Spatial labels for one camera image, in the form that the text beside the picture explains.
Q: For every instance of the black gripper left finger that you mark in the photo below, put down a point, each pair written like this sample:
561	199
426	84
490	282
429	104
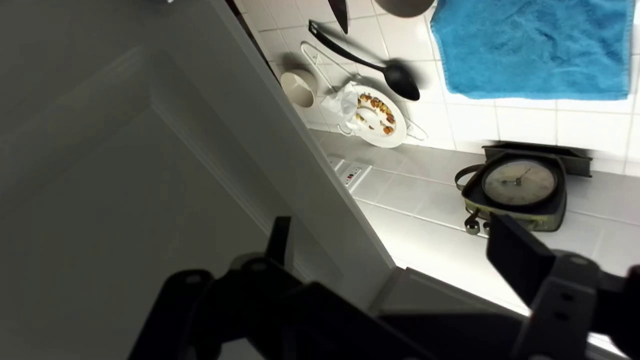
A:
278	240

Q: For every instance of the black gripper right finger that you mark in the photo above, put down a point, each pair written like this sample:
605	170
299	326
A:
520	256

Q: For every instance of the white cabinet door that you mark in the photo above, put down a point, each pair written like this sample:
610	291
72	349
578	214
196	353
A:
133	167

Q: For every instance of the green kitchen scale with dial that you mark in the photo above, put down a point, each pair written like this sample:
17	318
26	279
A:
520	183

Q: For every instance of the small white bowl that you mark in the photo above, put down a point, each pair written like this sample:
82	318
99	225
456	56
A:
299	89

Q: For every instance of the white plate with food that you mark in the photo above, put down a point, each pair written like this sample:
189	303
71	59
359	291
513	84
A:
381	117

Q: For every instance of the clear plastic piece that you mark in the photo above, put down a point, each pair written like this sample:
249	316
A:
330	77

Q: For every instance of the black ladle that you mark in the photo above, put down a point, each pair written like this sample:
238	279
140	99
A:
392	72

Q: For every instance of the blue terry towel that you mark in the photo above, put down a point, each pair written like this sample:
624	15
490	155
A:
533	46

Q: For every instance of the white wall outlet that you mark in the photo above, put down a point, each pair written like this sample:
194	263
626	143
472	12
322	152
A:
350	170

